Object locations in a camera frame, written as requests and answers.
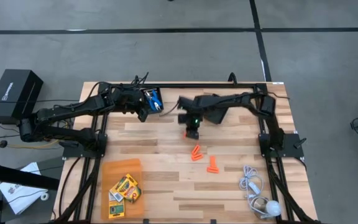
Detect black camera cable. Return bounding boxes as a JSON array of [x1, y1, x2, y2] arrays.
[[159, 101, 181, 118], [85, 72, 150, 103]]

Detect yellow cable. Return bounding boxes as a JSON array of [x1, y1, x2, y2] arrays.
[[6, 138, 62, 149]]

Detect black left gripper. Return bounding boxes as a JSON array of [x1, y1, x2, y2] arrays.
[[114, 88, 149, 123]]

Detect black left camera cable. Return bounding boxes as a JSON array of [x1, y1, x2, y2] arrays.
[[85, 72, 150, 103]]

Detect orange translucent plastic bin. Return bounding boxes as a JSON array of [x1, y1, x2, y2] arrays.
[[100, 158, 145, 222]]

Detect black right camera cable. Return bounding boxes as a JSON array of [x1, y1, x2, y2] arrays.
[[159, 101, 181, 118]]

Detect white round bulb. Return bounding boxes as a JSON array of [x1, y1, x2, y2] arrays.
[[265, 200, 282, 218]]

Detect black cardboard box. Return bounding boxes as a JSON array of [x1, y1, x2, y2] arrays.
[[0, 68, 44, 125]]

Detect yellow green crayon box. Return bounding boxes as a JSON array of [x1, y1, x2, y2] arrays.
[[107, 200, 126, 220], [114, 173, 142, 203], [108, 185, 124, 203]]

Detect black mesh basket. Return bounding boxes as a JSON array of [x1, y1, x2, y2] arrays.
[[140, 87, 165, 113], [202, 107, 229, 125]]

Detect white power cord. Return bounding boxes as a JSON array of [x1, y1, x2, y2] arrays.
[[239, 164, 275, 220]]

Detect white paper sheet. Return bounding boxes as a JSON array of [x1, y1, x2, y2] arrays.
[[0, 161, 48, 215]]

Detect blue-handled pliers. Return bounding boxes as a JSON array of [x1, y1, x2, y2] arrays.
[[150, 93, 163, 112], [145, 90, 163, 106]]

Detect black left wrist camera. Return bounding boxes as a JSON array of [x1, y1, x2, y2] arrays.
[[120, 90, 138, 106]]

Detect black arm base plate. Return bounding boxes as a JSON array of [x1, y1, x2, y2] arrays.
[[258, 132, 305, 159], [62, 133, 108, 159]]

